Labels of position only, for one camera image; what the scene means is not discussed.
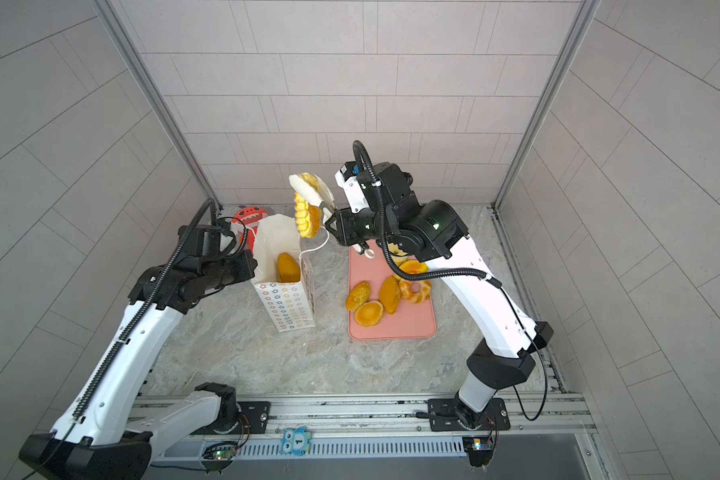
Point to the ring-shaped yellow bread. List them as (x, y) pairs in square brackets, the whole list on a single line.
[(396, 251)]

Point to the small round golden bun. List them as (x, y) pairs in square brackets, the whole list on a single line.
[(358, 296)]

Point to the white paper bag with print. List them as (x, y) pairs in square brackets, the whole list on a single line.
[(291, 306)]

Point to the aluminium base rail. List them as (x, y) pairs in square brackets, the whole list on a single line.
[(383, 427)]

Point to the lumpy yellow long bread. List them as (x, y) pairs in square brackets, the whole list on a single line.
[(307, 200)]

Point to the pink tray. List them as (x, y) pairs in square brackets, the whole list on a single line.
[(411, 321)]

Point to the right circuit board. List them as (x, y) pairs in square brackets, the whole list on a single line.
[(479, 450)]

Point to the blue owl tag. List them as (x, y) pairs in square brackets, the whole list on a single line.
[(296, 441)]

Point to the circuit board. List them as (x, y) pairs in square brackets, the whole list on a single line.
[(223, 451), (479, 450)]

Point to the long yellow baguette bread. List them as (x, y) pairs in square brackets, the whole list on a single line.
[(288, 268)]

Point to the left circuit board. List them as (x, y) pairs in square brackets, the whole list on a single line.
[(223, 451)]

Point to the white food tongs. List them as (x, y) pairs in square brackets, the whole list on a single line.
[(327, 206)]

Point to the braided orange pretzel bread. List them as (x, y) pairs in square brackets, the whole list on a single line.
[(415, 292)]

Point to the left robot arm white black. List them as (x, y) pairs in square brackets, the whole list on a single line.
[(94, 438)]

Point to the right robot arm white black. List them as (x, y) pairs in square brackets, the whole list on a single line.
[(421, 242)]

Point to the oval brown bread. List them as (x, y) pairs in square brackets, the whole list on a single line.
[(390, 295)]

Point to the flat round orange tart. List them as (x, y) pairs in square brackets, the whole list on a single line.
[(369, 314)]

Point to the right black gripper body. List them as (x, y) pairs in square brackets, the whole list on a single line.
[(367, 223)]

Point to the orange half-round bread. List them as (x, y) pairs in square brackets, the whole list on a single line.
[(413, 267)]

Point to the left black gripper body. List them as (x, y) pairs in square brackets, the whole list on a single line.
[(228, 271)]

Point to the red shark plush toy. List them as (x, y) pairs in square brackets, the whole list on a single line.
[(250, 217)]

